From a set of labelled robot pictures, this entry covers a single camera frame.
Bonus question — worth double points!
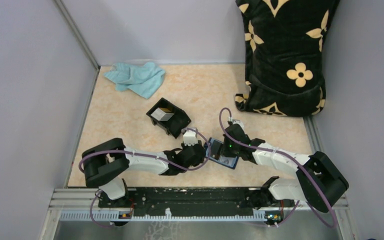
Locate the blue leather card holder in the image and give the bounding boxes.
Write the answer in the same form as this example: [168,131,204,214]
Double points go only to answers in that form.
[204,137,239,170]

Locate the black plastic card box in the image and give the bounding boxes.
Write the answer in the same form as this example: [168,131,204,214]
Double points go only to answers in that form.
[146,97,192,139]

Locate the grey credit card stack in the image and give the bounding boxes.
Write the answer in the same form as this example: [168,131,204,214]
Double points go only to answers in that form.
[150,107,174,122]

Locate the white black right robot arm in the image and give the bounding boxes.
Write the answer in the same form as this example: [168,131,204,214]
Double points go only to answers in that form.
[222,122,349,213]

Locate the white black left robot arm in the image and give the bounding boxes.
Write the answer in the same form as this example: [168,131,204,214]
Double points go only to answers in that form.
[78,138,206,207]

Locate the light blue cloth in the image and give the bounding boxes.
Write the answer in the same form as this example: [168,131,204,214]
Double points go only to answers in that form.
[103,62,166,99]

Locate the black floral cushion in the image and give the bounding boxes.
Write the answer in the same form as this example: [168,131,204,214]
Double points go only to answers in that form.
[235,0,339,118]

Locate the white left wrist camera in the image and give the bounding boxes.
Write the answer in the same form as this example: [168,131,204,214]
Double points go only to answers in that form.
[182,130,199,146]

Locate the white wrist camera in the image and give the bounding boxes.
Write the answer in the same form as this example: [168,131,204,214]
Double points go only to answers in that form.
[182,130,199,146]
[227,117,245,130]

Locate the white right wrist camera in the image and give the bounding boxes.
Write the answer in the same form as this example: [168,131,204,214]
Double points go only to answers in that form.
[227,117,245,130]

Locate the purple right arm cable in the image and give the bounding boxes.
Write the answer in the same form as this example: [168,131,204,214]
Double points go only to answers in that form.
[219,107,339,229]

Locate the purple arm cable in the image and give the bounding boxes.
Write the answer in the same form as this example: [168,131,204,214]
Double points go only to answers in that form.
[219,107,339,229]
[78,127,212,229]

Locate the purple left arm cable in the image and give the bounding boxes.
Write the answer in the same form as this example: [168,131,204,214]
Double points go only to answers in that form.
[78,127,212,229]

